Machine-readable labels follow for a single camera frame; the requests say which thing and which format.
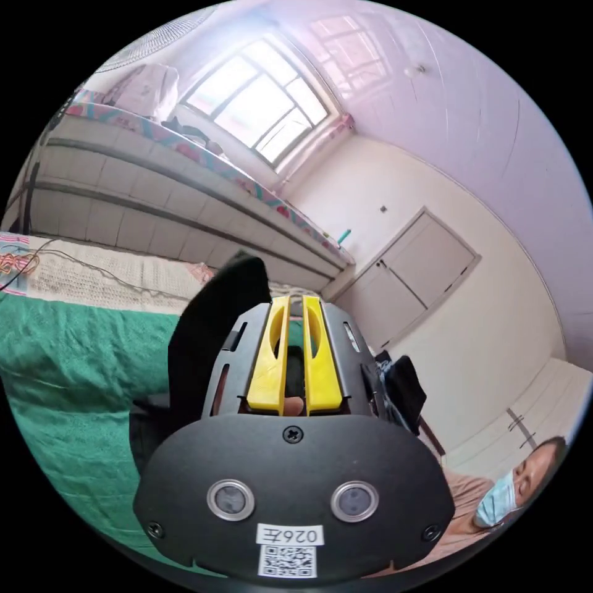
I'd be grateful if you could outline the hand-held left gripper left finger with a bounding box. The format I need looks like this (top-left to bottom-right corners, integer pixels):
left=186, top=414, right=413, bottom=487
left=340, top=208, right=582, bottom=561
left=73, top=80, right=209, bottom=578
left=246, top=296, right=292, bottom=416

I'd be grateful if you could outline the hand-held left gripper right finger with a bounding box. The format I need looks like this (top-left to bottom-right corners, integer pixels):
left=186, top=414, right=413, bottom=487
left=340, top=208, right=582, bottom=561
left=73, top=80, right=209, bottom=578
left=303, top=296, right=347, bottom=416

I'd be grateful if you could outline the black long sleeve shirt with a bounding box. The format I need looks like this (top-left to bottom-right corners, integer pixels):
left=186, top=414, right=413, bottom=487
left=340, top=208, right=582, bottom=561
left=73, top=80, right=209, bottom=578
left=129, top=256, right=306, bottom=478

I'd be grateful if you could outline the chair with dark clothes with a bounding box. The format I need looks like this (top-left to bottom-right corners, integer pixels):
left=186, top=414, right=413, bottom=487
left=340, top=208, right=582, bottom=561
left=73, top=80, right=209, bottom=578
left=366, top=350, right=448, bottom=460

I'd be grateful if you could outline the white cupboard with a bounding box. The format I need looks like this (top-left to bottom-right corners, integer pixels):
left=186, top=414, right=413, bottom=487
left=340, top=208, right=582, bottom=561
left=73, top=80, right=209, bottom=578
left=342, top=207, right=482, bottom=353

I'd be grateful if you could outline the bed with green sheet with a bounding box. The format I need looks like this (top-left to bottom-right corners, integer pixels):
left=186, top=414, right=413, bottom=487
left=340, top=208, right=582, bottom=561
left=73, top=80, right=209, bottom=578
left=0, top=231, right=325, bottom=573

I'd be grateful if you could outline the tiled platform with printed cloth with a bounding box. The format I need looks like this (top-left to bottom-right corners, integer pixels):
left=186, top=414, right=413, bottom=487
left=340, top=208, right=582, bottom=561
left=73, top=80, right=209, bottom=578
left=0, top=88, right=358, bottom=290

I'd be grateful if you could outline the person's body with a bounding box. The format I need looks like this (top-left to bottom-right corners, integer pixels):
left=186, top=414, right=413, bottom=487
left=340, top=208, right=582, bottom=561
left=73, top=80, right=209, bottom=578
left=433, top=435, right=571, bottom=559

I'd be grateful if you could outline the window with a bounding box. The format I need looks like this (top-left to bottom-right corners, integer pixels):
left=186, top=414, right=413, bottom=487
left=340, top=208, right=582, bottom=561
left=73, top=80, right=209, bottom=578
left=178, top=35, right=346, bottom=170

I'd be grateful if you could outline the white garment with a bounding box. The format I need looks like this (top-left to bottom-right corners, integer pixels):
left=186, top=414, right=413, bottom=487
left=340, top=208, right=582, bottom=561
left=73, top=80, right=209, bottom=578
left=110, top=62, right=182, bottom=125

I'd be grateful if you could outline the dark cable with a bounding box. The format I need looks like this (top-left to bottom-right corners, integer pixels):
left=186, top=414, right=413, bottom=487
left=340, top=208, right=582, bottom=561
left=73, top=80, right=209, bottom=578
left=0, top=237, right=191, bottom=300

